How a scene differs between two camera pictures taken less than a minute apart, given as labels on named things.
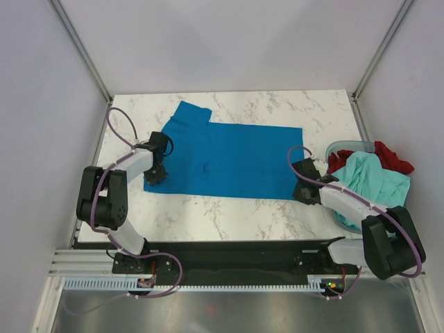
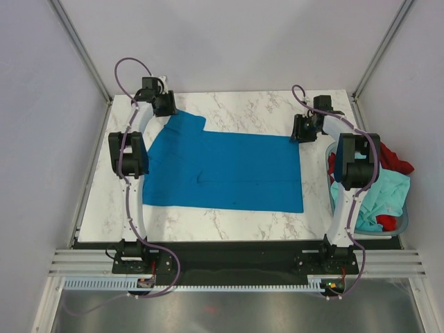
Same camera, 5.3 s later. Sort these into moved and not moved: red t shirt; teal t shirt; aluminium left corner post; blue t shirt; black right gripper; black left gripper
Moved: black left gripper; black right gripper; blue t shirt
Not moved: red t shirt; teal t shirt; aluminium left corner post
